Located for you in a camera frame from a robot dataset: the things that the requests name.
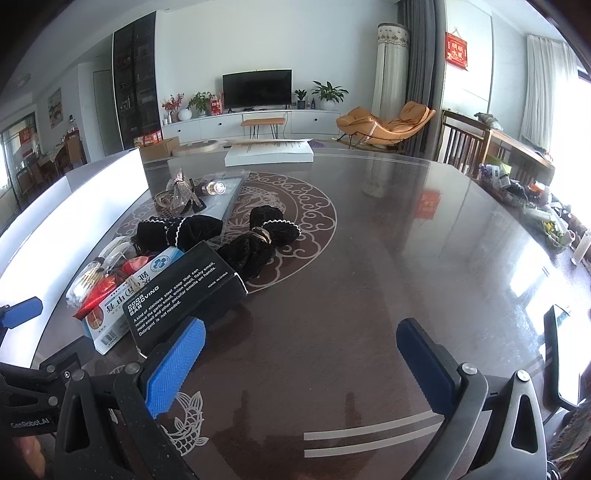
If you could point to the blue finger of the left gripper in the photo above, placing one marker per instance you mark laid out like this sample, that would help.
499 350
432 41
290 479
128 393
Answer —
15 315

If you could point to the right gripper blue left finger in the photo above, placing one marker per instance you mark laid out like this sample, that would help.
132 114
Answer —
150 391

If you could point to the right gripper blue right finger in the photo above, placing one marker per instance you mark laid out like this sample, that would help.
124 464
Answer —
453 390

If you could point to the blue white ointment box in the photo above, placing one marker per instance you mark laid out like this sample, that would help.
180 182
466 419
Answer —
106 323

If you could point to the red snack packet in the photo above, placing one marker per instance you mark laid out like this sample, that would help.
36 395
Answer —
122 276

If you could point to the cotton swab bundle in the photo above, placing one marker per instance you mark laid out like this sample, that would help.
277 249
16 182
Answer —
112 256

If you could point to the black odor removing bar box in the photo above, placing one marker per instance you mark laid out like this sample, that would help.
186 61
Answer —
199 284

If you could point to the black velvet scrunchie with trim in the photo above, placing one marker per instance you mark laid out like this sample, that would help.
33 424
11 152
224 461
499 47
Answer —
157 234

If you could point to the black velvet pouch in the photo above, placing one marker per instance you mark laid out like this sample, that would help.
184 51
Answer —
248 253

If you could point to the rhinestone bow hair clip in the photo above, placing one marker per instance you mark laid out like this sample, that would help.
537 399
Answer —
178 198

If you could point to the phone case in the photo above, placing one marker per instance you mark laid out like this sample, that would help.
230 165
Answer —
218 193

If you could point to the large white cardboard box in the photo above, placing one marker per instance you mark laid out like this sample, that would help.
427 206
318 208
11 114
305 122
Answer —
46 244

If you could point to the dining table with chairs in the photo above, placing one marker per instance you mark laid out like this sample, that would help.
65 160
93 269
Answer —
41 172

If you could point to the brown cardboard carton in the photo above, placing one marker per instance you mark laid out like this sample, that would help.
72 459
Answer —
159 151

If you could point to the black glass display cabinet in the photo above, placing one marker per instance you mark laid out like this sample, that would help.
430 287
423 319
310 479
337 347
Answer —
134 86

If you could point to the dark wooden chair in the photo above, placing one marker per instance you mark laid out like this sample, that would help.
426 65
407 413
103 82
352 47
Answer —
463 143

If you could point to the red flower vase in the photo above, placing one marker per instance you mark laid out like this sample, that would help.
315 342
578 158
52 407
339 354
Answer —
172 106

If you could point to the green potted plant left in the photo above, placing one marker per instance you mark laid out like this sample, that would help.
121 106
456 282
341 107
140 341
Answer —
200 103

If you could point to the green potted plant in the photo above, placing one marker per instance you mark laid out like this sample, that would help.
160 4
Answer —
330 95
200 103

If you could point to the orange rocking lounge chair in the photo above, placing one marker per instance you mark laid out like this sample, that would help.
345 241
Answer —
362 129

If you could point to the small wooden bench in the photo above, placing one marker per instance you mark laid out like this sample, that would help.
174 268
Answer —
254 125

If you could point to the white tv cabinet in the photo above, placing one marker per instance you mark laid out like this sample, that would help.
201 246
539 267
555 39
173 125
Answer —
300 124

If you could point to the white standing air conditioner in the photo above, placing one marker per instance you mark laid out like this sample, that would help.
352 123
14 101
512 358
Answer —
391 71

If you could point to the black flat screen television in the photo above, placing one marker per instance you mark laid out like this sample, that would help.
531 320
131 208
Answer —
257 88

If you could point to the green potted plant right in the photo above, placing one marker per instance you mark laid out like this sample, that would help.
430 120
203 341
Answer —
330 95

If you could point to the grey curtain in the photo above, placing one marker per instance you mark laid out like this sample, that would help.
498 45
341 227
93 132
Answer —
426 22

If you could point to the red wall hanging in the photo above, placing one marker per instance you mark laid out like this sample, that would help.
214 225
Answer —
456 51

